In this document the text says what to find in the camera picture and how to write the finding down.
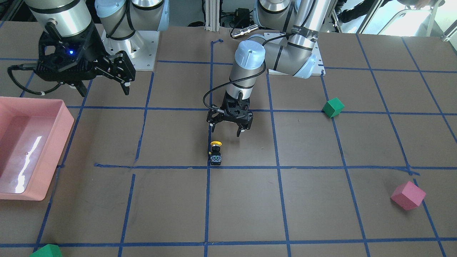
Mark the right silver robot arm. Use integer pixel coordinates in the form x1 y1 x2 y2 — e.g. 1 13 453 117
18 0 170 97

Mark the aluminium frame post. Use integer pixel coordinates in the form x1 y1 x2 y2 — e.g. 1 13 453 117
202 0 221 32

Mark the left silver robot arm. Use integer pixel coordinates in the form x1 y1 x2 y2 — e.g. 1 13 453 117
207 0 330 135

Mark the yellow push button switch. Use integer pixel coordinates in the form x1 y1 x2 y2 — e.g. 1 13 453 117
209 141 222 166

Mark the green foam cube centre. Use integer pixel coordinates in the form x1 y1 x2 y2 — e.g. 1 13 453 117
322 97 345 118

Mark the pink plastic bin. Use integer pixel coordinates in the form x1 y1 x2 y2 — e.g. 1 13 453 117
0 97 74 201

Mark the pink foam cube far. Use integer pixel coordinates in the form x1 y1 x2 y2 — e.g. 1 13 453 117
390 181 426 211

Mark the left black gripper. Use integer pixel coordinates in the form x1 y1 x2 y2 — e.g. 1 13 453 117
207 92 253 137

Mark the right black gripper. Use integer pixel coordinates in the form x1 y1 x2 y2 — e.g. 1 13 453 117
35 24 136 97

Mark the green foam cube near bin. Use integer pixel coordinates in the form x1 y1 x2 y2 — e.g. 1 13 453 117
30 244 63 257

